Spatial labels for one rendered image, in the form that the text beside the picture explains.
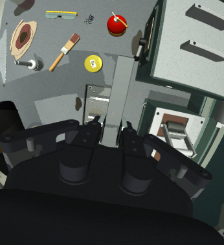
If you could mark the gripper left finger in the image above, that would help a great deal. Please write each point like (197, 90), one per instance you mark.
(41, 131)

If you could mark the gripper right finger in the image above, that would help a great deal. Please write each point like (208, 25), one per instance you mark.
(173, 157)

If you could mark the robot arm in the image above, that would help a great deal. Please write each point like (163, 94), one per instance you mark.
(2, 116)

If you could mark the grey cylinder tool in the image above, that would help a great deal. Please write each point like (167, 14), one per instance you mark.
(175, 127)

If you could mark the green chip tray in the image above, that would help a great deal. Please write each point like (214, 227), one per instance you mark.
(153, 116)

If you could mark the green lathe body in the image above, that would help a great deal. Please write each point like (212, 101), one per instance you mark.
(183, 71)

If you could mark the black knob white lever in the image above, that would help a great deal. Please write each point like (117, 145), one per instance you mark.
(142, 42)

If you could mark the shiny steel plate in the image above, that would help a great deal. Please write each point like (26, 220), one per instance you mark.
(96, 103)

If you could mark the grey flat strip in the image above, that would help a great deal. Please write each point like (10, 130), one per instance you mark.
(119, 97)

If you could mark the grey bar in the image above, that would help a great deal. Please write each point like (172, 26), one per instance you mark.
(209, 16)
(203, 50)

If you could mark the clear safety glasses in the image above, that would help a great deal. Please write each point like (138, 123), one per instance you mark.
(60, 15)

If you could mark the small dark spring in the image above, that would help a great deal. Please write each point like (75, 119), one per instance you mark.
(89, 19)

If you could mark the brass data plate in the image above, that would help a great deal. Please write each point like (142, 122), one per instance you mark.
(150, 36)

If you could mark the red oil can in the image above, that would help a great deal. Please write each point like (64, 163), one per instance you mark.
(116, 25)

